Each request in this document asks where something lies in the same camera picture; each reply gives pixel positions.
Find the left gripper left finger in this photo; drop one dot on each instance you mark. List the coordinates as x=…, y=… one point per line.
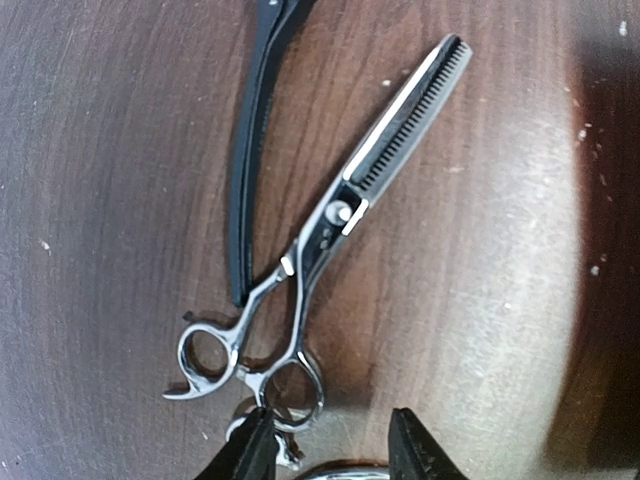
x=250, y=453

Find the silver straight scissors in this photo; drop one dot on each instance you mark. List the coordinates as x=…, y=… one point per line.
x=291, y=457

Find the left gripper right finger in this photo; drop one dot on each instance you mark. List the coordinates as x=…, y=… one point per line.
x=414, y=453

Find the silver thinning scissors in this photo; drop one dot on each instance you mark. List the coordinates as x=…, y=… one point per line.
x=361, y=182

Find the black hair clip centre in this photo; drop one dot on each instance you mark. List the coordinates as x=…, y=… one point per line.
x=277, y=24

